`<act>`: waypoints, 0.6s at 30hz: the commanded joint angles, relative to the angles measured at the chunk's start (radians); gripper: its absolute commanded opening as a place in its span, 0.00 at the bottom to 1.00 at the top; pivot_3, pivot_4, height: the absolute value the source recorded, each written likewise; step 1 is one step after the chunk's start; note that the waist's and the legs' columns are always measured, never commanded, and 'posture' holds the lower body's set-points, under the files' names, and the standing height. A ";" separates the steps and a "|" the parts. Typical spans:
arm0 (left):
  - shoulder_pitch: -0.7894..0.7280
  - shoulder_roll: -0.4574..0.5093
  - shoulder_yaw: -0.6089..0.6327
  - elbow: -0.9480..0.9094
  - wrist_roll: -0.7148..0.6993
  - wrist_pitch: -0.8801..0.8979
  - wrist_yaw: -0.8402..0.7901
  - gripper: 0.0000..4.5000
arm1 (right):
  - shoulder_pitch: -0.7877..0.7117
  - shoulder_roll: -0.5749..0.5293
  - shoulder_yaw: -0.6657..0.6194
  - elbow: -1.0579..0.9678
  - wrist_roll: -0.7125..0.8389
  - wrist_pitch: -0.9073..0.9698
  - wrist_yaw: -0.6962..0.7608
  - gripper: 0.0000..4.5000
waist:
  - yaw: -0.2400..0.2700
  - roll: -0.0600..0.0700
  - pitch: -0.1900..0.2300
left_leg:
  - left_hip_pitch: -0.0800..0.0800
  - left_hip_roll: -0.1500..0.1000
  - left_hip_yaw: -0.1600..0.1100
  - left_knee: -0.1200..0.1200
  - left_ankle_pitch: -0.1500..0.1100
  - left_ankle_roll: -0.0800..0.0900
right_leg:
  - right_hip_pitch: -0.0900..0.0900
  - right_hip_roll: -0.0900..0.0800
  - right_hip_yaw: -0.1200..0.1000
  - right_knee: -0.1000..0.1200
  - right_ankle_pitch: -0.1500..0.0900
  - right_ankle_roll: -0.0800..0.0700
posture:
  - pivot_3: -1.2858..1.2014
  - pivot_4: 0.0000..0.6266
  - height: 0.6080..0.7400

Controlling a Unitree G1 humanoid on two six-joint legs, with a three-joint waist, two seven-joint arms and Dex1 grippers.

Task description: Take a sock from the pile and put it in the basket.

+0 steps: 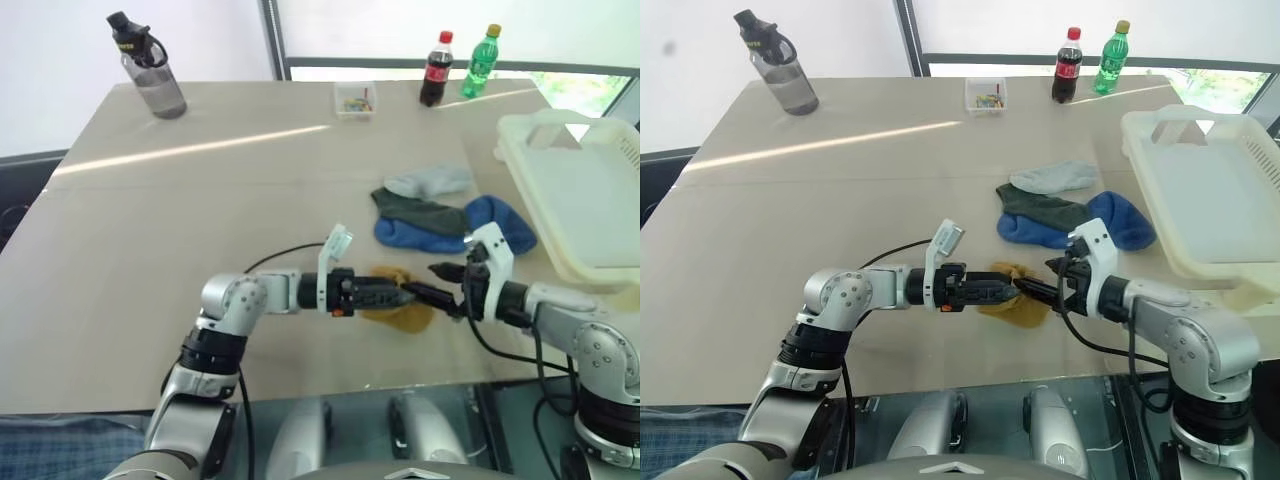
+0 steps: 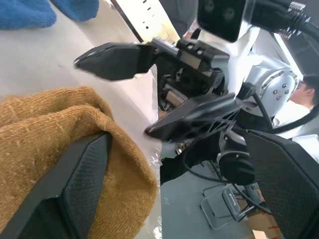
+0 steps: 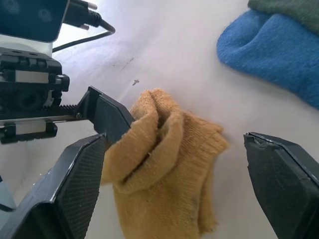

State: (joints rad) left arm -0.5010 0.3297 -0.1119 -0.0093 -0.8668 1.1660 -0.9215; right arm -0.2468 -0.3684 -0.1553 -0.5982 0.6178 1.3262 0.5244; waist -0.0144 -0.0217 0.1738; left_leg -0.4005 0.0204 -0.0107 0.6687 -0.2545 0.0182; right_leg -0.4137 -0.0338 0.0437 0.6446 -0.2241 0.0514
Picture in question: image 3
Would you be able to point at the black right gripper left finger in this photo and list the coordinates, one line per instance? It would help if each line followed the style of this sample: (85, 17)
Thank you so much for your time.
(67, 189)

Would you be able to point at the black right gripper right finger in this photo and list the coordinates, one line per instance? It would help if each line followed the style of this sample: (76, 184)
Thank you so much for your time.
(284, 189)

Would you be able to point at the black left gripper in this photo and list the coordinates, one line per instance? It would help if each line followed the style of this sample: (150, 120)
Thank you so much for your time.
(27, 97)

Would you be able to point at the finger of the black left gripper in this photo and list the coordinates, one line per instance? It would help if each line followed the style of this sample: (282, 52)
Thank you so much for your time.
(109, 119)

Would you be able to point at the mustard yellow sock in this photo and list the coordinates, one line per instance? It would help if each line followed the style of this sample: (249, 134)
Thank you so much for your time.
(169, 169)

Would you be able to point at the blue sock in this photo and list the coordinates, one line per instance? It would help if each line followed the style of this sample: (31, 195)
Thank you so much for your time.
(274, 54)

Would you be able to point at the dark green sock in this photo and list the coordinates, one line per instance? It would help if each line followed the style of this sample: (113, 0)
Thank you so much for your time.
(294, 10)

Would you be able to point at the beige table cover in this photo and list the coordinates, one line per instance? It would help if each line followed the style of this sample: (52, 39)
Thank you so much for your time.
(174, 49)

